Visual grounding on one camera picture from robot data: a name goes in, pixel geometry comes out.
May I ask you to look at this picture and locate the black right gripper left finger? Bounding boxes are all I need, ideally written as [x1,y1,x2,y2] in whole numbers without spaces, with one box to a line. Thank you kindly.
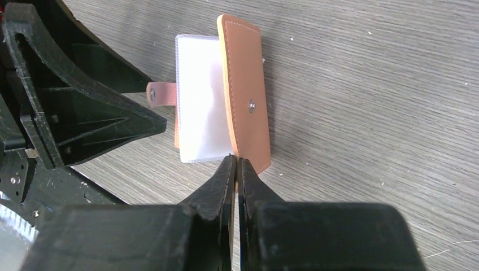
[180,155,237,270]

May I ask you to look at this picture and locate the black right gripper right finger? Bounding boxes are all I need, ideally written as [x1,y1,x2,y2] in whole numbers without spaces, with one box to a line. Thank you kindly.
[237,158,284,270]

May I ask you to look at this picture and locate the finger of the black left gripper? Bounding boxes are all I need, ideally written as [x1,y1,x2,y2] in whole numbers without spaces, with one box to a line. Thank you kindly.
[2,3,167,168]
[22,1,151,94]

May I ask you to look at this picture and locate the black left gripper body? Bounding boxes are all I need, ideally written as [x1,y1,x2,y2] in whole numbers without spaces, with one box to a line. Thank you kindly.
[0,0,128,229]

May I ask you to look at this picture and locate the orange leather card holder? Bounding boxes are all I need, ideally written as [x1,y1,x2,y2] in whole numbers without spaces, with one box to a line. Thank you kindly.
[146,14,271,173]

